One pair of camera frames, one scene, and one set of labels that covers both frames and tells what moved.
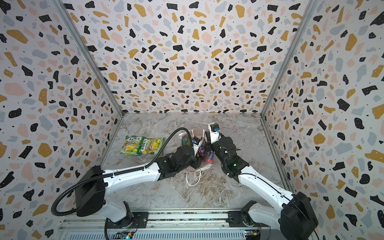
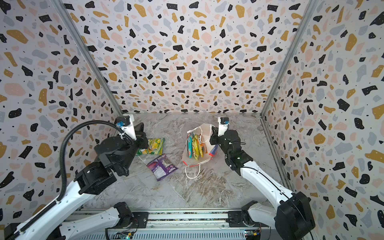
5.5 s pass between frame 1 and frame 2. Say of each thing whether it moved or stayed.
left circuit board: stayed
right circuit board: stayed
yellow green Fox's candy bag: stayed
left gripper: moved
